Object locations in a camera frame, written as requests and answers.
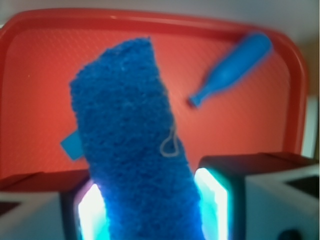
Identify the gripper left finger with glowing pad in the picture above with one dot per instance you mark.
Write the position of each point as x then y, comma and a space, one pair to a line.
63, 205

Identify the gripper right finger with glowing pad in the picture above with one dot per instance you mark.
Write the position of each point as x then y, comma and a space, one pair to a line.
263, 196

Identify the blue sponge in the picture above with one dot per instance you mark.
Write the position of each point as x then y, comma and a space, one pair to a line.
129, 138

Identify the blue rectangular block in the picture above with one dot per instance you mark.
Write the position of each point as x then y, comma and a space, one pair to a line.
72, 146

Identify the red plastic tray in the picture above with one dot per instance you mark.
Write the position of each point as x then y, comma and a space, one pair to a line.
42, 50

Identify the blue plastic bottle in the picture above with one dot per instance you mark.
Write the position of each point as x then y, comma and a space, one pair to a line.
244, 57

